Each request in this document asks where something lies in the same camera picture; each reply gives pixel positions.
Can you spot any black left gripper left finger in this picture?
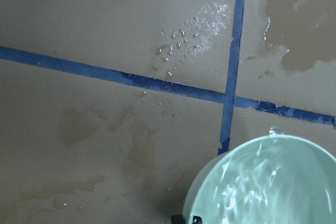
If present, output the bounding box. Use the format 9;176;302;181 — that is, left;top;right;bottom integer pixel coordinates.
171;215;184;224

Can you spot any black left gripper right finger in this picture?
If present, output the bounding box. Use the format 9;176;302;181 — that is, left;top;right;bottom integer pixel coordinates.
193;216;202;224

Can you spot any green ceramic bowl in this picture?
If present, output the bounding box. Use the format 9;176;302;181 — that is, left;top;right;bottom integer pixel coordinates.
182;134;335;223

